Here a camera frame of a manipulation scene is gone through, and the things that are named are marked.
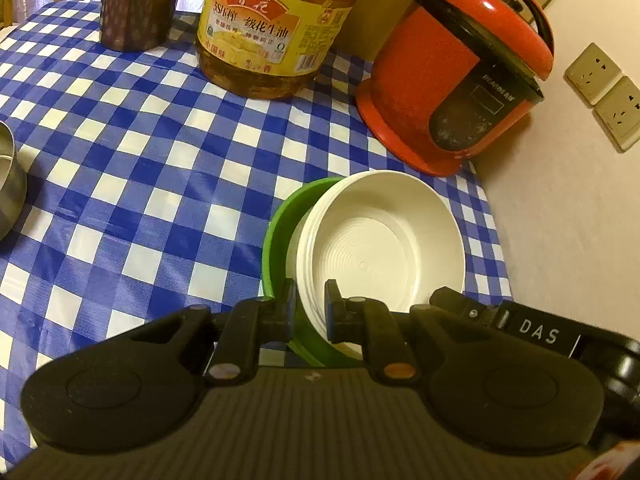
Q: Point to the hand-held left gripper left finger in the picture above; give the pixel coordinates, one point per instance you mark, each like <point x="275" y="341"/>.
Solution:
<point x="289" y="306"/>

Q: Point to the stainless steel bowl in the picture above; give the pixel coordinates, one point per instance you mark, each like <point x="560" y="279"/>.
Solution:
<point x="11" y="180"/>

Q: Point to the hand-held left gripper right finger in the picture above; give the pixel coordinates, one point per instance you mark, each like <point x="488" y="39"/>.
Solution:
<point x="330" y="306"/>

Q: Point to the white plastic bowl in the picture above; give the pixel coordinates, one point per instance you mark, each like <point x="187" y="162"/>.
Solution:
<point x="380" y="240"/>

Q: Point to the large yellow-label oil bottle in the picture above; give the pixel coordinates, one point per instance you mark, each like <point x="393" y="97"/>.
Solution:
<point x="270" y="25"/>

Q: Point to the brown cylindrical canister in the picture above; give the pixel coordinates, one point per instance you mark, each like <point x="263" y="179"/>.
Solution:
<point x="137" y="5"/>

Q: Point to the blue white checkered tablecloth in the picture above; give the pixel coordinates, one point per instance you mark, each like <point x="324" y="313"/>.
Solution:
<point x="150" y="160"/>

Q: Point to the green plastic bowl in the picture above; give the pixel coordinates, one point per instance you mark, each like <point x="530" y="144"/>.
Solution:
<point x="278" y="240"/>

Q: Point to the red electric pressure cooker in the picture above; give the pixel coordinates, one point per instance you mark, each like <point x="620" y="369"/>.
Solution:
<point x="425" y="75"/>

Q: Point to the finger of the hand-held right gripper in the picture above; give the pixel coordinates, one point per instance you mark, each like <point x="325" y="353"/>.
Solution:
<point x="462" y="305"/>

